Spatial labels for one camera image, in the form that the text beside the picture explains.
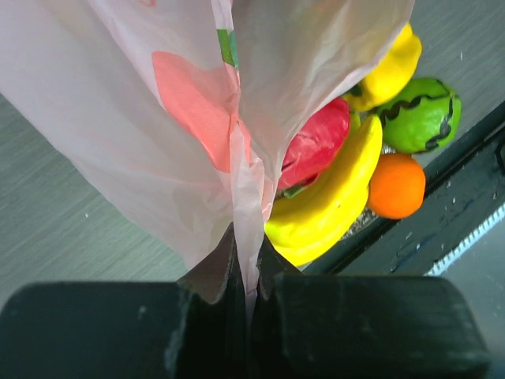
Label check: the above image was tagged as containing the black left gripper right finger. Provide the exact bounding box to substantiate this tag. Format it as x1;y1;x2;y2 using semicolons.
252;240;491;378

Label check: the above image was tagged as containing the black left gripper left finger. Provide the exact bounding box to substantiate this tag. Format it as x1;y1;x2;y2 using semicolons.
1;228;246;378

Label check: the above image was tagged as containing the yellow fake banana bunch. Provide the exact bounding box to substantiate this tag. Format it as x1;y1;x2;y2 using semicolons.
265;115;383;266

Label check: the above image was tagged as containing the orange fake tangerine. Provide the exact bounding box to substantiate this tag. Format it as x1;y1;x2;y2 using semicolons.
368;153;426;220

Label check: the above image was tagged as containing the red fake dragon fruit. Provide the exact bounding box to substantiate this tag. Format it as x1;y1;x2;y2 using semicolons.
277;98;350;197

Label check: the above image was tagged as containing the pink plastic bag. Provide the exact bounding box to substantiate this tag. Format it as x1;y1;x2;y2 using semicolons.
1;1;413;303

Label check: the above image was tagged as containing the green fake watermelon ball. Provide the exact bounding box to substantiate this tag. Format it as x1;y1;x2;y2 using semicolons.
376;77;462;154

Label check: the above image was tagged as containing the yellow fake bell pepper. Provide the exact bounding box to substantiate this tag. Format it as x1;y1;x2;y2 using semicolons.
343;23;422;112

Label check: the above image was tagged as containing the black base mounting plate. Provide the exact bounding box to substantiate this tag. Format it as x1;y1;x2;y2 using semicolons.
304;106;504;275

